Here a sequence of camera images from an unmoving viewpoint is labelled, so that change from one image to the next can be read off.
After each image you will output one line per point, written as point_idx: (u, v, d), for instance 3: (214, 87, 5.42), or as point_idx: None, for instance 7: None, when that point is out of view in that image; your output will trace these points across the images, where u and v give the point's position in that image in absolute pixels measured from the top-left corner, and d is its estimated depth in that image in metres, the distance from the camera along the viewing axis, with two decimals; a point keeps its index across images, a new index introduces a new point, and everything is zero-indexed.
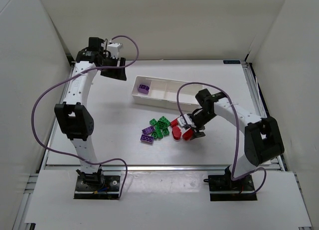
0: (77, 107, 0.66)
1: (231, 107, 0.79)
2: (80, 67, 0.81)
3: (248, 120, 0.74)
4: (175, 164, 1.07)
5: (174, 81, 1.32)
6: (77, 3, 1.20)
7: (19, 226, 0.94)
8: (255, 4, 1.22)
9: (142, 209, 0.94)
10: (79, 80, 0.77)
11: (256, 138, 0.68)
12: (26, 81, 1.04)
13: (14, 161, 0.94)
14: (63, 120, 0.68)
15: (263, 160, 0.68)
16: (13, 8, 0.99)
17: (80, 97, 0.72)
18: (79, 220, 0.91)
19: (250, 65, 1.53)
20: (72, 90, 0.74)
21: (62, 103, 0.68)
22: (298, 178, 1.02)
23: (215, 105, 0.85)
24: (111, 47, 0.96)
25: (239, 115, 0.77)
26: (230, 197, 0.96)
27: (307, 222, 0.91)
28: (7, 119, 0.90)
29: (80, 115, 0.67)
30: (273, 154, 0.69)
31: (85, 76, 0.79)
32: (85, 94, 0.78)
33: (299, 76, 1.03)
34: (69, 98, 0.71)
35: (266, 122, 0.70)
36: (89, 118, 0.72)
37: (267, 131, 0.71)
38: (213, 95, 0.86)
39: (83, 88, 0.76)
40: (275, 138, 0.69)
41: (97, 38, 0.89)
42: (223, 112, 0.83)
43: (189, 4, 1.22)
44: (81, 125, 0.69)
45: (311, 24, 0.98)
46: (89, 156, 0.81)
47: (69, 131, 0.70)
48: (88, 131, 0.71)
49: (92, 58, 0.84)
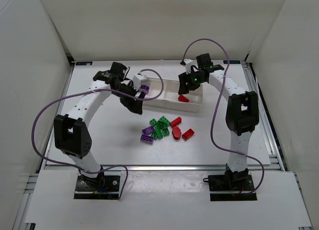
0: (78, 123, 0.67)
1: (222, 78, 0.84)
2: (94, 85, 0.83)
3: (233, 91, 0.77)
4: (176, 164, 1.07)
5: (174, 81, 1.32)
6: (78, 3, 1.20)
7: (19, 226, 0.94)
8: (255, 4, 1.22)
9: (142, 209, 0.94)
10: (88, 98, 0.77)
11: (235, 107, 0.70)
12: (25, 81, 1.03)
13: (14, 161, 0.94)
14: (61, 132, 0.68)
15: (238, 125, 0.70)
16: (13, 8, 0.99)
17: (83, 113, 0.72)
18: (79, 220, 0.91)
19: (250, 65, 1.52)
20: (79, 105, 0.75)
21: (64, 116, 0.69)
22: (298, 178, 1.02)
23: (210, 76, 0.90)
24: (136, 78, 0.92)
25: (228, 86, 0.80)
26: (230, 197, 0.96)
27: (307, 222, 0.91)
28: (7, 119, 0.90)
29: (79, 132, 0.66)
30: (249, 124, 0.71)
31: (97, 95, 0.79)
32: (92, 111, 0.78)
33: (299, 75, 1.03)
34: (73, 112, 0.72)
35: (249, 95, 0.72)
36: (87, 139, 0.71)
37: (248, 103, 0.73)
38: (211, 66, 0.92)
39: (90, 106, 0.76)
40: (253, 110, 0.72)
41: (119, 63, 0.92)
42: (216, 83, 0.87)
43: (189, 4, 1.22)
44: (77, 144, 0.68)
45: (311, 24, 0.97)
46: (88, 167, 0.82)
47: (62, 146, 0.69)
48: (83, 153, 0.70)
49: (108, 80, 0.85)
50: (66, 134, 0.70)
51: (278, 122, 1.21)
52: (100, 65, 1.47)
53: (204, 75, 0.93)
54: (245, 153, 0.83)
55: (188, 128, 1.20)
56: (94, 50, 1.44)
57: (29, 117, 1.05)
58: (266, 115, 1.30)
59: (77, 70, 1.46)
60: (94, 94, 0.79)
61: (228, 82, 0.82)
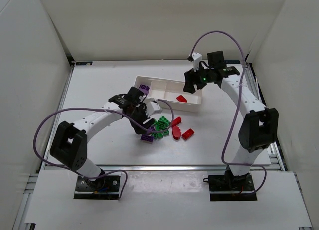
0: (79, 134, 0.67)
1: (239, 87, 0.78)
2: (107, 105, 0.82)
3: (251, 107, 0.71)
4: (176, 164, 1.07)
5: (174, 81, 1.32)
6: (77, 3, 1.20)
7: (19, 226, 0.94)
8: (255, 4, 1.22)
9: (142, 209, 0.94)
10: (99, 114, 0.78)
11: (254, 125, 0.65)
12: (25, 81, 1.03)
13: (14, 161, 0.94)
14: (60, 138, 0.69)
15: (253, 143, 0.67)
16: (13, 8, 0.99)
17: (88, 127, 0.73)
18: (79, 220, 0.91)
19: (250, 65, 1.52)
20: (87, 118, 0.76)
21: (70, 124, 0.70)
22: (298, 178, 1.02)
23: (224, 81, 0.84)
24: (151, 106, 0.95)
25: (244, 99, 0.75)
26: (230, 197, 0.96)
27: (307, 222, 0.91)
28: (7, 119, 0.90)
29: (77, 144, 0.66)
30: (264, 142, 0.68)
31: (107, 115, 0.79)
32: (100, 126, 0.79)
33: (299, 76, 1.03)
34: (79, 122, 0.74)
35: (268, 111, 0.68)
36: (82, 154, 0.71)
37: (265, 120, 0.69)
38: (225, 70, 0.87)
39: (98, 122, 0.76)
40: (271, 128, 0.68)
41: (136, 90, 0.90)
42: (230, 90, 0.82)
43: (189, 4, 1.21)
44: (70, 156, 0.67)
45: (311, 24, 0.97)
46: (87, 172, 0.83)
47: (56, 153, 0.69)
48: (74, 167, 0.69)
49: (123, 106, 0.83)
50: (64, 143, 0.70)
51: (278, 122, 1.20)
52: (100, 64, 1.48)
53: (216, 79, 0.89)
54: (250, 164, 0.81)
55: (188, 128, 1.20)
56: (94, 50, 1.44)
57: (29, 117, 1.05)
58: None
59: (77, 70, 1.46)
60: (106, 114, 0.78)
61: (244, 94, 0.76)
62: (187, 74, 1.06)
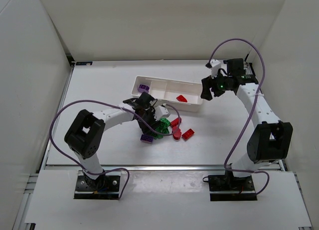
0: (97, 122, 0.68)
1: (254, 97, 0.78)
2: (121, 105, 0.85)
3: (264, 118, 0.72)
4: (176, 164, 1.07)
5: (174, 81, 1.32)
6: (78, 3, 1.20)
7: (19, 226, 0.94)
8: (255, 5, 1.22)
9: (142, 209, 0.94)
10: (116, 110, 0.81)
11: (263, 137, 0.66)
12: (25, 81, 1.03)
13: (14, 162, 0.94)
14: (77, 125, 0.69)
15: (261, 156, 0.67)
16: (13, 8, 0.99)
17: (105, 119, 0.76)
18: (79, 220, 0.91)
19: (250, 65, 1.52)
20: (105, 111, 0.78)
21: (89, 113, 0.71)
22: (298, 178, 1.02)
23: (240, 88, 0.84)
24: (160, 110, 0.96)
25: (258, 109, 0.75)
26: (230, 197, 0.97)
27: (307, 222, 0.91)
28: (7, 119, 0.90)
29: (93, 131, 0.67)
30: (273, 157, 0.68)
31: (122, 112, 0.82)
32: (114, 121, 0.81)
33: (299, 76, 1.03)
34: (97, 113, 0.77)
35: (281, 125, 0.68)
36: (96, 143, 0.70)
37: (277, 133, 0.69)
38: (243, 77, 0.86)
39: (114, 117, 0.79)
40: (283, 144, 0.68)
41: (147, 94, 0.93)
42: (245, 98, 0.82)
43: (189, 4, 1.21)
44: (85, 142, 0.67)
45: (311, 24, 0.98)
46: (90, 167, 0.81)
47: (70, 140, 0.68)
48: (86, 154, 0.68)
49: (136, 108, 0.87)
50: (80, 130, 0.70)
51: None
52: (100, 64, 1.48)
53: (233, 85, 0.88)
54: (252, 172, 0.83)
55: (188, 128, 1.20)
56: (94, 50, 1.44)
57: (29, 116, 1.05)
58: None
59: (77, 70, 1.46)
60: (121, 112, 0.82)
61: (259, 104, 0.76)
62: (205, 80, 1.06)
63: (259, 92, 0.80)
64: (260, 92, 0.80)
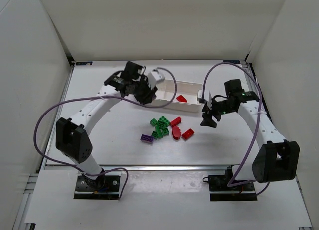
0: (77, 130, 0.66)
1: (256, 115, 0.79)
2: (103, 91, 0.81)
3: (269, 137, 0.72)
4: (175, 164, 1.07)
5: (174, 81, 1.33)
6: (77, 3, 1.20)
7: (19, 226, 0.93)
8: (255, 5, 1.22)
9: (141, 209, 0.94)
10: (95, 104, 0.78)
11: (270, 158, 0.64)
12: (25, 81, 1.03)
13: (14, 162, 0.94)
14: (62, 136, 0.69)
15: (268, 177, 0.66)
16: (13, 7, 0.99)
17: (86, 120, 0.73)
18: (79, 220, 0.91)
19: (249, 65, 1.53)
20: (83, 110, 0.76)
21: (67, 121, 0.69)
22: (298, 178, 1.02)
23: (241, 106, 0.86)
24: (152, 75, 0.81)
25: (262, 128, 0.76)
26: (230, 197, 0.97)
27: (307, 222, 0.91)
28: (7, 119, 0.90)
29: (77, 140, 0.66)
30: (281, 177, 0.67)
31: (104, 101, 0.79)
32: (98, 116, 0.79)
33: (300, 76, 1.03)
34: (76, 116, 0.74)
35: (287, 144, 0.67)
36: (87, 146, 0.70)
37: (283, 153, 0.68)
38: (243, 95, 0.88)
39: (95, 112, 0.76)
40: (290, 164, 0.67)
41: (132, 65, 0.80)
42: (247, 116, 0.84)
43: (189, 4, 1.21)
44: (75, 150, 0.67)
45: (311, 24, 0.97)
46: (88, 169, 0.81)
47: (62, 150, 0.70)
48: (80, 159, 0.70)
49: (119, 87, 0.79)
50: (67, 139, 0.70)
51: (278, 122, 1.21)
52: (101, 65, 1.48)
53: (233, 103, 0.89)
54: (250, 180, 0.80)
55: (188, 128, 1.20)
56: (94, 50, 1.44)
57: (29, 117, 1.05)
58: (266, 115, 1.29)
59: (77, 70, 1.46)
60: (102, 101, 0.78)
61: (263, 123, 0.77)
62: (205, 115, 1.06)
63: (261, 110, 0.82)
64: (262, 110, 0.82)
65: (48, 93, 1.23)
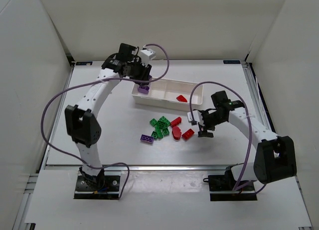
0: (86, 115, 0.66)
1: (246, 118, 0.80)
2: (102, 74, 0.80)
3: (263, 136, 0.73)
4: (176, 164, 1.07)
5: (174, 81, 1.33)
6: (78, 3, 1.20)
7: (19, 226, 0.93)
8: (255, 5, 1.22)
9: (142, 209, 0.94)
10: (98, 87, 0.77)
11: (268, 155, 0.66)
12: (25, 81, 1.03)
13: (14, 162, 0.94)
14: (71, 122, 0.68)
15: (271, 175, 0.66)
16: (13, 7, 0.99)
17: (92, 105, 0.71)
18: (79, 220, 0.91)
19: (249, 65, 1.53)
20: (87, 95, 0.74)
21: (74, 108, 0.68)
22: (298, 178, 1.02)
23: (231, 114, 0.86)
24: (143, 54, 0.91)
25: (254, 129, 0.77)
26: (230, 197, 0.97)
27: (307, 222, 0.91)
28: (7, 119, 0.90)
29: (87, 124, 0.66)
30: (283, 174, 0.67)
31: (106, 84, 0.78)
32: (101, 101, 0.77)
33: (299, 76, 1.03)
34: (82, 102, 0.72)
35: (281, 140, 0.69)
36: (97, 128, 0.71)
37: (280, 150, 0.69)
38: (230, 104, 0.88)
39: (98, 96, 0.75)
40: (289, 160, 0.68)
41: (126, 46, 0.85)
42: (238, 123, 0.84)
43: (189, 4, 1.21)
44: (87, 134, 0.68)
45: (311, 24, 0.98)
46: (92, 161, 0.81)
47: (73, 135, 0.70)
48: (93, 141, 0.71)
49: (117, 68, 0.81)
50: (77, 124, 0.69)
51: (278, 122, 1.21)
52: (101, 65, 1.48)
53: (223, 114, 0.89)
54: (252, 181, 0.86)
55: (188, 128, 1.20)
56: (94, 50, 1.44)
57: (29, 117, 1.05)
58: (266, 115, 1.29)
59: (77, 70, 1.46)
60: (103, 84, 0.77)
61: (254, 125, 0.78)
62: (201, 133, 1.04)
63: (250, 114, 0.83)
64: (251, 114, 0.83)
65: (48, 93, 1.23)
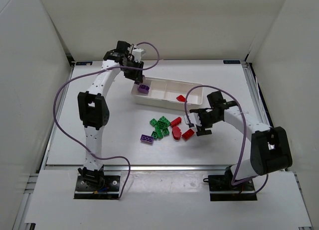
0: (97, 98, 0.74)
1: (240, 114, 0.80)
2: (105, 64, 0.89)
3: (256, 128, 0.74)
4: (176, 164, 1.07)
5: (174, 81, 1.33)
6: (78, 3, 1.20)
7: (19, 226, 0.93)
8: (255, 5, 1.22)
9: (142, 209, 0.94)
10: (103, 75, 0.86)
11: (263, 146, 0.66)
12: (25, 81, 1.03)
13: (14, 162, 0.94)
14: (83, 106, 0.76)
15: (268, 167, 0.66)
16: (13, 8, 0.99)
17: (101, 89, 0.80)
18: (79, 220, 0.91)
19: (250, 65, 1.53)
20: (95, 82, 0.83)
21: (86, 93, 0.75)
22: (298, 178, 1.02)
23: (226, 113, 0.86)
24: (135, 52, 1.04)
25: (248, 122, 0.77)
26: (230, 197, 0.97)
27: (307, 222, 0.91)
28: (7, 119, 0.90)
29: (99, 106, 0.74)
30: (280, 165, 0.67)
31: (110, 72, 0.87)
32: (107, 88, 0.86)
33: (299, 76, 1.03)
34: (91, 88, 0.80)
35: (275, 131, 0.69)
36: (106, 111, 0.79)
37: (275, 142, 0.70)
38: (225, 103, 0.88)
39: (105, 82, 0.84)
40: (283, 150, 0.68)
41: (124, 42, 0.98)
42: (233, 119, 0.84)
43: (190, 4, 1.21)
44: (98, 115, 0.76)
45: (311, 24, 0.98)
46: (96, 149, 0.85)
47: (85, 118, 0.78)
48: (103, 122, 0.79)
49: (117, 59, 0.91)
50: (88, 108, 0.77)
51: (278, 122, 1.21)
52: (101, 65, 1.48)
53: (218, 114, 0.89)
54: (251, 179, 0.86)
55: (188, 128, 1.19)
56: (94, 50, 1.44)
57: (29, 117, 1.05)
58: (266, 114, 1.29)
59: (77, 70, 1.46)
60: (108, 72, 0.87)
61: (248, 119, 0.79)
62: (200, 132, 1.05)
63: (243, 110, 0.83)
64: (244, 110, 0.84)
65: (48, 93, 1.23)
